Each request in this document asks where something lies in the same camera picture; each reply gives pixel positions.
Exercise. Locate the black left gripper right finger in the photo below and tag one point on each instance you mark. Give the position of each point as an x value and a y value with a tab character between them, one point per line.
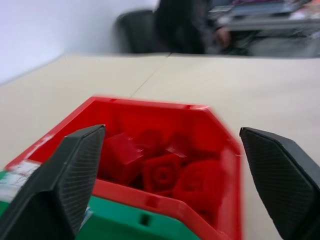
282	180

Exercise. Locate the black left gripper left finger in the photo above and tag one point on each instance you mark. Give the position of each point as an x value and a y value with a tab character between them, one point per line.
50	190

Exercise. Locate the green plastic bin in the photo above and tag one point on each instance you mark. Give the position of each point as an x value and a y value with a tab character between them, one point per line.
120	220

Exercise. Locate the red cube block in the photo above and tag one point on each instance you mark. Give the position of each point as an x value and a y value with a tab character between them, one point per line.
122	155
182	143
200	180
161	175
150	138

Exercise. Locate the red plastic bin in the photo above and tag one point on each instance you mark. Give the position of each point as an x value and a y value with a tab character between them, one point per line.
160	117

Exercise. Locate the grey cluttered desk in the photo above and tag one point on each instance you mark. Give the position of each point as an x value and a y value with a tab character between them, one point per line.
270	25

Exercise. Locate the black office chair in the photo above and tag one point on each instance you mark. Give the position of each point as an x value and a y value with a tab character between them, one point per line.
136	32

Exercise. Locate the person in dark clothes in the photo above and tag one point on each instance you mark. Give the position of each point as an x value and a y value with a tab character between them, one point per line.
187	25

